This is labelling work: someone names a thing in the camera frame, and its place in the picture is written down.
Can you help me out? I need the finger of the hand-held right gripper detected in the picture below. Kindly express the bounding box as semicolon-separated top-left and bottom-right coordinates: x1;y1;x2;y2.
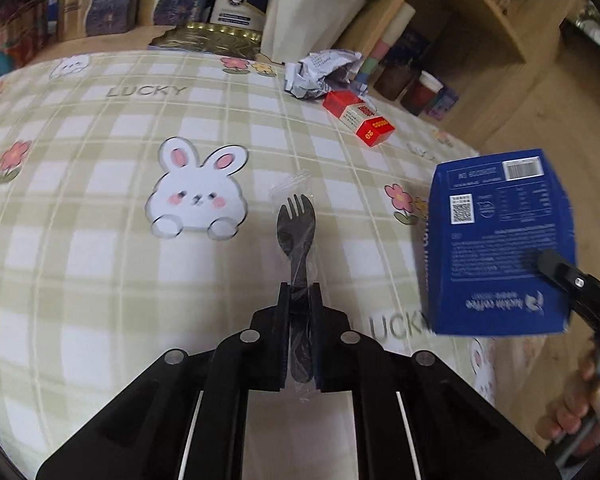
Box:
536;249;600;332

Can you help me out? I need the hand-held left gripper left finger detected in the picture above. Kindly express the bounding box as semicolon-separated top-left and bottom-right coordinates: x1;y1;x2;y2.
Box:
35;282;292;480

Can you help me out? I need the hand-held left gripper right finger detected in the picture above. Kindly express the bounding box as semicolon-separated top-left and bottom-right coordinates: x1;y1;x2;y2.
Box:
309;282;563;480

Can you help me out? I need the blue cardboard box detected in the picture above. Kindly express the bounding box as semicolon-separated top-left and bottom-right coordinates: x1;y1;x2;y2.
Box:
426;148;577;337

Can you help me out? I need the black plastic fork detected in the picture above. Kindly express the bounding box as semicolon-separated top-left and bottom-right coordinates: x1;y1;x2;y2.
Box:
267;169;317;405

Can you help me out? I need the person's right hand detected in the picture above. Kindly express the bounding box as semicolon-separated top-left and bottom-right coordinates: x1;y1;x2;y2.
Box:
534;352;600;446

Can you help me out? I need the folding table with checked cloth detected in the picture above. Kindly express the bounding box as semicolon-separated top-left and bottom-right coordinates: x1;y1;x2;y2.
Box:
0;50;501;480

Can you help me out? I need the red cigarette box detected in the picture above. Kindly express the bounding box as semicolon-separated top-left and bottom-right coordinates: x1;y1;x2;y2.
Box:
322;90;397;148

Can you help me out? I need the small blue purple box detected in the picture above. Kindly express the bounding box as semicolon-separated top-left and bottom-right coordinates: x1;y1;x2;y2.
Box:
426;86;461;122

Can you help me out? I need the red cup with white lid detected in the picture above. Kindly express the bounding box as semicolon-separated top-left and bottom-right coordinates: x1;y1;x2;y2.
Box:
401;71;444;116

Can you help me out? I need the crumpled silver wrapper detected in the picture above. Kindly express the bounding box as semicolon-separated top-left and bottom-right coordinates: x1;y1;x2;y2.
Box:
284;49;370;100

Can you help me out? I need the brown jar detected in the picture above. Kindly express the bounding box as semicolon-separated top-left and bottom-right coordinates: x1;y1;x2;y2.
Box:
376;61;415;102

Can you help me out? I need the wooden shelf unit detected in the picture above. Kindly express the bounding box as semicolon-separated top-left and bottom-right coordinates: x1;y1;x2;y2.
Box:
336;0;581;117

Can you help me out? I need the blue box with cookie picture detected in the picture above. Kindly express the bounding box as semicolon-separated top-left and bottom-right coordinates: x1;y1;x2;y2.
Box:
394;26;443;67

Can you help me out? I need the gold blister tray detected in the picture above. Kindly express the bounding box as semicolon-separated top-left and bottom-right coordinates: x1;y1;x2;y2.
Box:
149;23;264;59

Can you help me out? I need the white angular flower pot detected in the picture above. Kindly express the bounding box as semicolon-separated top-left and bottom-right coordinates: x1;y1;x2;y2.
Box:
259;0;369;64

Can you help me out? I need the stack of pastel paper cups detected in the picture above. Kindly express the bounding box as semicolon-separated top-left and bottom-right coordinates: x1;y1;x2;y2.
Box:
361;1;417;86

